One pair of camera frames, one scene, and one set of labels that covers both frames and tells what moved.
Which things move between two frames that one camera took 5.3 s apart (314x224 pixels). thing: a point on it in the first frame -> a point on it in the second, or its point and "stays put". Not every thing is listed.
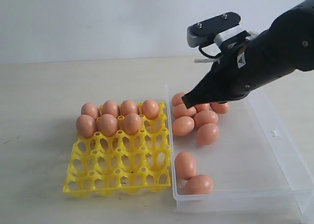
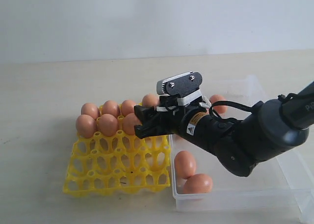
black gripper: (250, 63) -> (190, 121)
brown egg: (128, 107) stays put
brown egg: (86, 126) stays put
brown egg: (110, 107) stays put
